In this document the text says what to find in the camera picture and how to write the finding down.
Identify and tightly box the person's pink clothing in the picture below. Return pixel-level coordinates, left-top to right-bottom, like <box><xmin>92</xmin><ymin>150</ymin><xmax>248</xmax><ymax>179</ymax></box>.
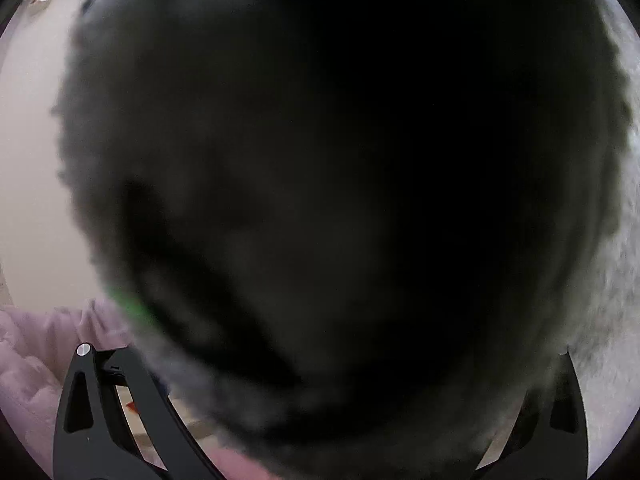
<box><xmin>0</xmin><ymin>297</ymin><xmax>281</xmax><ymax>480</ymax></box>

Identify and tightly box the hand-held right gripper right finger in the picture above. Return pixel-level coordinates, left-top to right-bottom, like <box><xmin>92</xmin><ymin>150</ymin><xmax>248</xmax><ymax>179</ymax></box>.
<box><xmin>472</xmin><ymin>350</ymin><xmax>592</xmax><ymax>480</ymax></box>

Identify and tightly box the grey white checkered cardigan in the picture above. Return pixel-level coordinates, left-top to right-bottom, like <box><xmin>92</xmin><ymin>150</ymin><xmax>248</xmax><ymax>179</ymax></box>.
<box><xmin>50</xmin><ymin>0</ymin><xmax>640</xmax><ymax>480</ymax></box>

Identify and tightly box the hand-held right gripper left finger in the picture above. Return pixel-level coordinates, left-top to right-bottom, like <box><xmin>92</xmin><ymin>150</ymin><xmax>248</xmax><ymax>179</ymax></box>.
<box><xmin>52</xmin><ymin>342</ymin><xmax>223</xmax><ymax>480</ymax></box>

